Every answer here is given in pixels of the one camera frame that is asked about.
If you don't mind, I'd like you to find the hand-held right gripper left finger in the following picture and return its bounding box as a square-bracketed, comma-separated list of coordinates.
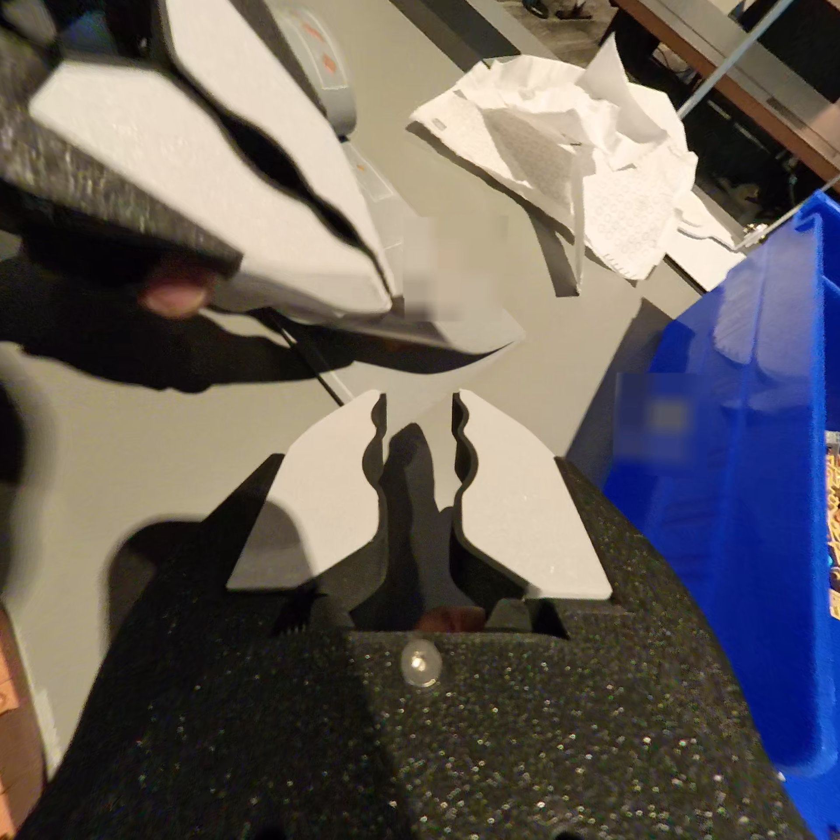
[226, 390, 389, 592]

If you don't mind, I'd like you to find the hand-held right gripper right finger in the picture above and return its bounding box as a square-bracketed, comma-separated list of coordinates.
[449, 390, 614, 601]

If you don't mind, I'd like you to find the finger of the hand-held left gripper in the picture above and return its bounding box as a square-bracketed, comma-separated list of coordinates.
[157, 0, 396, 293]
[29, 62, 395, 317]

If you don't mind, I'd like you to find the grey instruction booklet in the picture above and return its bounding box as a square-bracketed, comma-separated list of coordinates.
[197, 0, 529, 408]

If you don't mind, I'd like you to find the person's left hand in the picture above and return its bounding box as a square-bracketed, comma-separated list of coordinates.
[140, 259, 219, 320]

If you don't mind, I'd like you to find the blue plastic bin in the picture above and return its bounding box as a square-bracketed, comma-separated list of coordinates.
[567, 190, 840, 840]

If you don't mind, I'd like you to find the crumpled white paper bag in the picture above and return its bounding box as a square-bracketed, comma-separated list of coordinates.
[407, 33, 700, 298]

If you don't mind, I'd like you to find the flat white paper sheet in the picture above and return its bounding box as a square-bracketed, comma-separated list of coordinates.
[663, 197, 747, 293]

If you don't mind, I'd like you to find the brown wooden table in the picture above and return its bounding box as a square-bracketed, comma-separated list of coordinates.
[617, 0, 840, 191]

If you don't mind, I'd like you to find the pale thin cable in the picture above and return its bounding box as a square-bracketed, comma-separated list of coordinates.
[676, 0, 791, 119]

